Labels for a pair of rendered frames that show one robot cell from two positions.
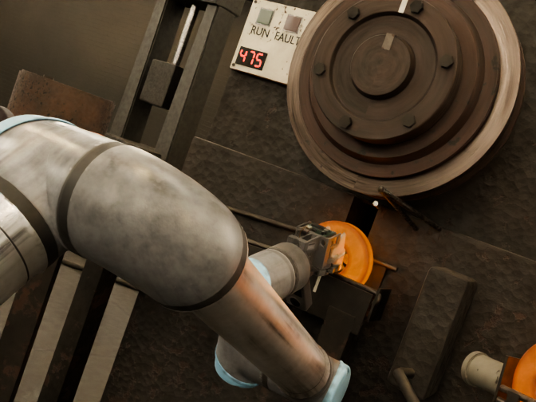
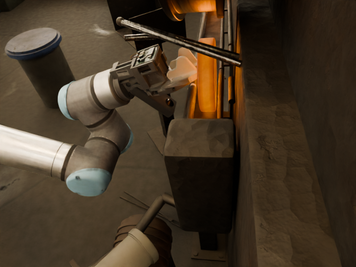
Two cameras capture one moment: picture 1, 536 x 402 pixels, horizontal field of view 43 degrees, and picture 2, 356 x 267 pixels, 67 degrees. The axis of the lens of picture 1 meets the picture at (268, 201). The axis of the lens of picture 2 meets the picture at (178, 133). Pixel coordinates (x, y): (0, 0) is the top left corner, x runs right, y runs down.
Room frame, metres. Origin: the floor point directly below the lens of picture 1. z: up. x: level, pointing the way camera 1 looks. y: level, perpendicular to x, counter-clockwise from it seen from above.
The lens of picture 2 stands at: (1.19, -0.62, 1.07)
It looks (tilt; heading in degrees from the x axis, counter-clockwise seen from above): 46 degrees down; 76
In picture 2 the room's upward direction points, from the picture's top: 9 degrees counter-clockwise
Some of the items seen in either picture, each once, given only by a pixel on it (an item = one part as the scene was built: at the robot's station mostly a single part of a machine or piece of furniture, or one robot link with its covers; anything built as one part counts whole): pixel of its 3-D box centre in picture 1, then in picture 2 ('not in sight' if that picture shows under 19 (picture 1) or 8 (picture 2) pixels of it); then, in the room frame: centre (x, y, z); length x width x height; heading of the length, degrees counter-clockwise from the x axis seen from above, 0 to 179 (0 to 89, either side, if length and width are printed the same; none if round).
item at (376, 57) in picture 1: (384, 68); not in sight; (1.29, -0.12, 1.11); 0.28 x 0.06 x 0.28; 62
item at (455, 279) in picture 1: (433, 331); (205, 183); (1.28, -0.38, 0.68); 0.11 x 0.08 x 0.24; 152
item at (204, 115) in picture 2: not in sight; (207, 109); (1.38, -0.19, 0.66); 0.19 x 0.07 x 0.01; 62
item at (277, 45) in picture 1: (287, 45); not in sight; (1.64, 0.08, 1.15); 0.26 x 0.02 x 0.18; 62
